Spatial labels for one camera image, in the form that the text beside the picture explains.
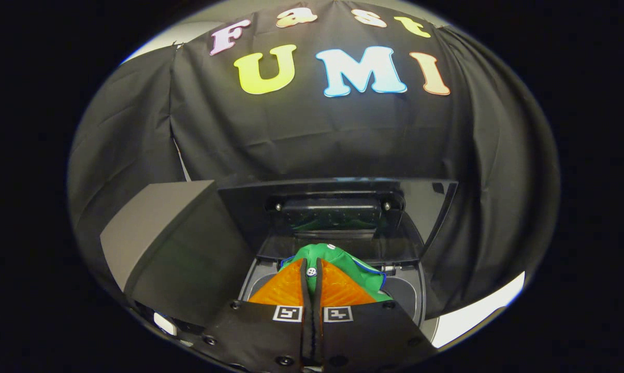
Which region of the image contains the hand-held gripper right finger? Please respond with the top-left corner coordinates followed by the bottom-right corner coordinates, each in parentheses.
top-left (314, 257), bottom-right (439, 373)

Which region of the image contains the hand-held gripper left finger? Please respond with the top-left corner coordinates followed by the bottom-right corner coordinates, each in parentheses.
top-left (198, 257), bottom-right (313, 373)

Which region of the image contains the green polo shirt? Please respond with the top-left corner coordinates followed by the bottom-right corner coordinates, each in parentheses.
top-left (280, 243), bottom-right (393, 303)

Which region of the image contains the dark washing machine lid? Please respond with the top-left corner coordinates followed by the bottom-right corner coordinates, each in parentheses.
top-left (217, 178), bottom-right (458, 266)

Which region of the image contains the grey cabinet with dark top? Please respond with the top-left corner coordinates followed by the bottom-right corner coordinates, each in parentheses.
top-left (99, 180), bottom-right (255, 328)

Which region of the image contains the black backdrop cloth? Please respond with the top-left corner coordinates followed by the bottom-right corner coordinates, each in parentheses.
top-left (67, 0), bottom-right (561, 319)

